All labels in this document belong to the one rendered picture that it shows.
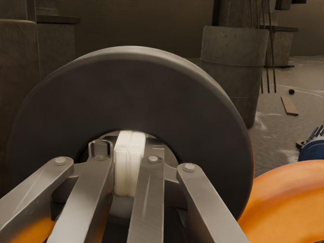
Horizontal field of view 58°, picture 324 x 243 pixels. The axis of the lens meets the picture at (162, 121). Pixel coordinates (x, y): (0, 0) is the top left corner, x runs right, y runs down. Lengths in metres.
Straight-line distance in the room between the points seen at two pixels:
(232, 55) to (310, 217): 2.39
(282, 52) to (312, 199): 7.74
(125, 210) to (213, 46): 2.46
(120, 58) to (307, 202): 0.14
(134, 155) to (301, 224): 0.12
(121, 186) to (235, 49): 2.43
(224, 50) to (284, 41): 5.41
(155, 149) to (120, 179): 0.03
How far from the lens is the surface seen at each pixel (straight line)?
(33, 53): 0.43
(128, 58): 0.16
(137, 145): 0.16
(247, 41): 2.58
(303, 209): 0.21
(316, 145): 1.83
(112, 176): 0.15
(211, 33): 2.64
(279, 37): 7.78
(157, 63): 0.16
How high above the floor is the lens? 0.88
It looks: 19 degrees down
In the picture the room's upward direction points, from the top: 4 degrees clockwise
